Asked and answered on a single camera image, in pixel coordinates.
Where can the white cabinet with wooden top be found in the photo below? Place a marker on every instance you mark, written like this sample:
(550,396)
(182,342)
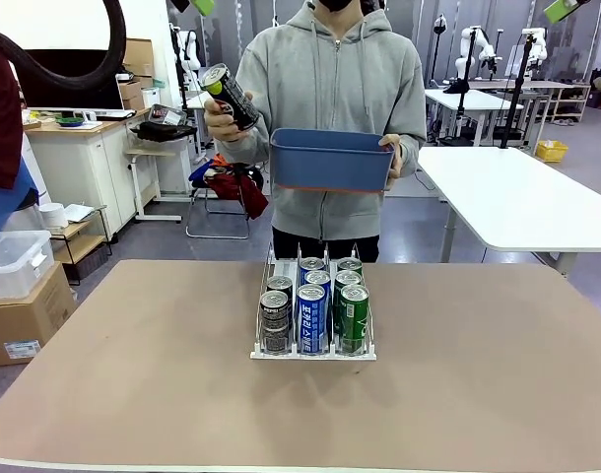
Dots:
(84,162)

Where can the white background table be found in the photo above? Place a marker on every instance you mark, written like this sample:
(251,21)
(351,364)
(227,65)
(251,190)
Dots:
(194,103)
(483,101)

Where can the large white table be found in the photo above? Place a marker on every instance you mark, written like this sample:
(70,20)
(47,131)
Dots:
(517,197)

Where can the green beverage can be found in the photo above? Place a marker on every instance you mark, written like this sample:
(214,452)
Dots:
(347,278)
(350,263)
(354,320)

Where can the black bag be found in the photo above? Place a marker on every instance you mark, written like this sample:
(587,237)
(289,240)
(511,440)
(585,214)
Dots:
(162,130)

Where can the white rolling side table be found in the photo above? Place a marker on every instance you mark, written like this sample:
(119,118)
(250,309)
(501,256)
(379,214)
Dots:
(137,187)

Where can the black object on table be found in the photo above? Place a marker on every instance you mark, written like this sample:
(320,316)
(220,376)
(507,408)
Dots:
(455,88)

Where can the low wooden metal shelf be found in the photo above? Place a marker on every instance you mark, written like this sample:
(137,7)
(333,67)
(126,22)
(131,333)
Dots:
(81,249)

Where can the black office chair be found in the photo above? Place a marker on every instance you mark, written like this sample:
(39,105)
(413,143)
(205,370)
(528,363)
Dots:
(199,183)

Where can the clear wrapped package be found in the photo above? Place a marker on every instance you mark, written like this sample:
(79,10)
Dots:
(165,115)

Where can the person in grey hoodie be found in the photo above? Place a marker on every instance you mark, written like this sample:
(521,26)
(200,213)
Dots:
(340,88)

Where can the person's left hand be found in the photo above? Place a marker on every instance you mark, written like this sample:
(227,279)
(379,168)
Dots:
(398,157)

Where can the blue cloth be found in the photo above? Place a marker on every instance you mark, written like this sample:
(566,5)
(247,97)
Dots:
(5,207)

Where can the large black monitor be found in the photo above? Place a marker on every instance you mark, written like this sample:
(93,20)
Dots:
(74,96)

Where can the person's right forearm grey sleeve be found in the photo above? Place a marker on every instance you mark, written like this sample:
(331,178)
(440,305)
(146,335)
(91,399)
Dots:
(251,150)

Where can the black tripod pole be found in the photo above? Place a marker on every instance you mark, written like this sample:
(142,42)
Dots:
(467,74)
(515,98)

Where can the long wooden workbench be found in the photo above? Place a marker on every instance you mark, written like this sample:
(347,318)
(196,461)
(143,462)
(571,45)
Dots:
(552,86)

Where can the black Pepsi can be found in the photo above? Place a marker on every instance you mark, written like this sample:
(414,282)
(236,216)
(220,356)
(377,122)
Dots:
(280,283)
(275,320)
(236,106)

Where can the maroon hanging jacket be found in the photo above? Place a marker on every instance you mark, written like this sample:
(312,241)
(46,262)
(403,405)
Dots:
(2,123)

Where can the green plate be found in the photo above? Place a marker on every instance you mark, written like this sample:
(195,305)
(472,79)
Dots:
(71,121)

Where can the blue Pocari Sweat can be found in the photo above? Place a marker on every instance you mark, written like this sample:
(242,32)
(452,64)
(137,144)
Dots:
(313,263)
(318,278)
(310,320)

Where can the person's right hand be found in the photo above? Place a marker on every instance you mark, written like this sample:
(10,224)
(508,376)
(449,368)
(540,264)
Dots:
(221,129)

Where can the small brown cardboard box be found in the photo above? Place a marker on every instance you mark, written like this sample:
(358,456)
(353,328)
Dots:
(133,101)

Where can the yellow plastic crate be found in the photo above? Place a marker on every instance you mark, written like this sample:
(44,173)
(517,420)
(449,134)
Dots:
(552,153)

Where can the white paper roll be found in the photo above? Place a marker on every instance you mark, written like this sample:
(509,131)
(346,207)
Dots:
(53,216)

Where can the blue plastic bin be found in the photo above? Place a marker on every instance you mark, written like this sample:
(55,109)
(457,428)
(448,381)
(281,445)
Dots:
(330,162)

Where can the black stand with white head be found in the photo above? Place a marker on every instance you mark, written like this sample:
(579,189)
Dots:
(440,24)

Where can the small white box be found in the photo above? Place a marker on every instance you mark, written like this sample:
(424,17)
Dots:
(150,97)

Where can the white papers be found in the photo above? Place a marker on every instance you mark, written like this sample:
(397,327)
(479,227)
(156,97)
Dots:
(79,213)

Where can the large brown cardboard box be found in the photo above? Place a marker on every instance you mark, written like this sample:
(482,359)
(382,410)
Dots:
(29,320)

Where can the open brown cardboard box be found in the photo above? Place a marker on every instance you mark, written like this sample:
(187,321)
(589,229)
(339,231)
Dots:
(139,56)

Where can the clear plastic storage box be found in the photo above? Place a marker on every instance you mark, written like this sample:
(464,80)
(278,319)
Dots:
(15,266)

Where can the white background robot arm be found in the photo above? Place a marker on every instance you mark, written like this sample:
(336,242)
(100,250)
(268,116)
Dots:
(539,49)
(465,49)
(192,54)

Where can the person's left forearm grey sleeve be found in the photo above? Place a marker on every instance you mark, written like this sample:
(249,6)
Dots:
(413,148)

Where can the white keyboard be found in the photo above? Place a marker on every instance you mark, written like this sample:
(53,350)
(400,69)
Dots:
(108,114)

